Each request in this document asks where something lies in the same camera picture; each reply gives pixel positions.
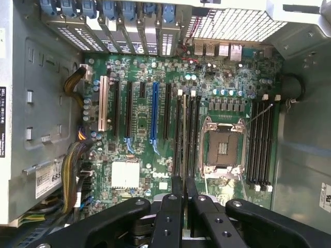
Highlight perforated metal slot cover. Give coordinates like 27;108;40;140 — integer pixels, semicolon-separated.
46;20;88;52
159;27;181;57
74;25;107;53

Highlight light blue wire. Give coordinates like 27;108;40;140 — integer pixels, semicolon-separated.
123;136;136;156
149;139;160;156

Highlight blue expansion slot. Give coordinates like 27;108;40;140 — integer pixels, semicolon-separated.
150;81;159;140

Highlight black RAM slot white latches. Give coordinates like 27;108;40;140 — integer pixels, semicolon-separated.
265;94;282;192
253;94;269;192

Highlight green Dell motherboard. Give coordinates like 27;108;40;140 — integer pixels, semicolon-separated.
82;45;285;210

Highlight blue slot clip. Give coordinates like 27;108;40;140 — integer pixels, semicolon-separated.
101;0;117;21
161;3;177;24
81;0;98;19
142;1;156;23
121;0;137;22
39;0;58;16
60;0;76;18

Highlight silver network port block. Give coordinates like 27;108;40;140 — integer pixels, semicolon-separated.
230;43;244;60
218;43;231;58

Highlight red black wire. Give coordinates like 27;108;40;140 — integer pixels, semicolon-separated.
180;14;203;54

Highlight purple orange wire plug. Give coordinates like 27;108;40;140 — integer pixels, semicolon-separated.
77;126;91;142

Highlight white certification sticker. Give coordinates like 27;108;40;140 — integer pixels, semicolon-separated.
319;181;331;215

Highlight silver CPU socket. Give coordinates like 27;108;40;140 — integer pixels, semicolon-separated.
198;115;249;179

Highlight black flat data wire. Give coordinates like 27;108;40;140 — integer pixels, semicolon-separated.
73;167;94;210

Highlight yellow green wire bundle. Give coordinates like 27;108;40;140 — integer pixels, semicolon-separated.
15;195;66;226

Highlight thick yellow black wire bundle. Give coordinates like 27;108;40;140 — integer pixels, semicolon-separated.
60;141;91;215

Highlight grey metal PC case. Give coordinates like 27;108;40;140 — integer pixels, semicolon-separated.
0;0;331;248

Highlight white power connector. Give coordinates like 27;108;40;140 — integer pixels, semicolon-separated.
79;64;93;81

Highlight black Dell sticker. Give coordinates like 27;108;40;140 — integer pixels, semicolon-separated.
0;86;7;166

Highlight white wire clip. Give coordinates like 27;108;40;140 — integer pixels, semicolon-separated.
285;98;298;112

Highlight black round rubber cylinder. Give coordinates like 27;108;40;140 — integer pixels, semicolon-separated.
280;73;304;103

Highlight white service label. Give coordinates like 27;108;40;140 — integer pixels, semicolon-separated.
34;167;63;200

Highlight white expansion slot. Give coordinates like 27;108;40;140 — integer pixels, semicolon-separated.
98;75;110;131

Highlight white chipset heatsink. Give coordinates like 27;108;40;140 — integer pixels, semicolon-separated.
111;160;141;190

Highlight silver USB port block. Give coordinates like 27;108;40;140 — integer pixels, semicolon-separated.
205;42;217;57
193;42;205;56

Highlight long black expansion slot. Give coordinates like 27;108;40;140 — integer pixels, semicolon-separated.
163;83;172;140
112;77;122;137
125;81;134;137

